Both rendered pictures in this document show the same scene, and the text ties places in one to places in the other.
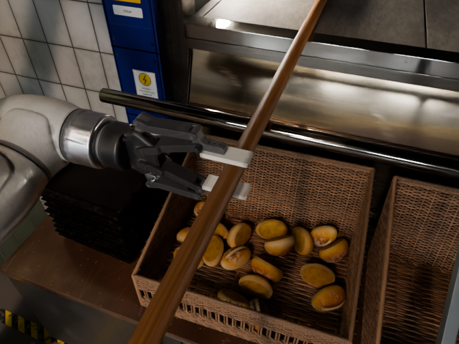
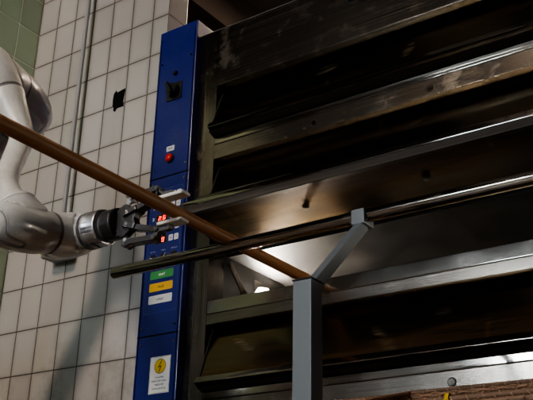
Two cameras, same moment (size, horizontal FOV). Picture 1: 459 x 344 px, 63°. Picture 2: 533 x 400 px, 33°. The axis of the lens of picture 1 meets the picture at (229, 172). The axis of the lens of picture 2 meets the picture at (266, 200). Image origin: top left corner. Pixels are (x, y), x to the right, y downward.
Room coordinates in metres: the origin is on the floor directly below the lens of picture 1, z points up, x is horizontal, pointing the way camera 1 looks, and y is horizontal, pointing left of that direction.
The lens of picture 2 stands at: (-1.33, -0.67, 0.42)
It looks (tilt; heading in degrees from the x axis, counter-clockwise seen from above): 24 degrees up; 15
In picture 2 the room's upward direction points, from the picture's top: 1 degrees clockwise
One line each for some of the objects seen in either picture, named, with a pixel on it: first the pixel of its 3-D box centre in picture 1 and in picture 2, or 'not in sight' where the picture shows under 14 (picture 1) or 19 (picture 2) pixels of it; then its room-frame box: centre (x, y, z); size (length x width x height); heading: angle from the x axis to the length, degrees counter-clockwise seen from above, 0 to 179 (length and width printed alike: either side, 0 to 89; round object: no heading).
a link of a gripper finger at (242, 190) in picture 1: (227, 186); (172, 222); (0.41, 0.00, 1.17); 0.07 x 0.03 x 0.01; 70
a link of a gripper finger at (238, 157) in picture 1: (226, 154); (174, 196); (0.41, 0.00, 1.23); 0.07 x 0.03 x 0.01; 70
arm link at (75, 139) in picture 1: (95, 139); (98, 228); (0.48, 0.22, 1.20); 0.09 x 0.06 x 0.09; 160
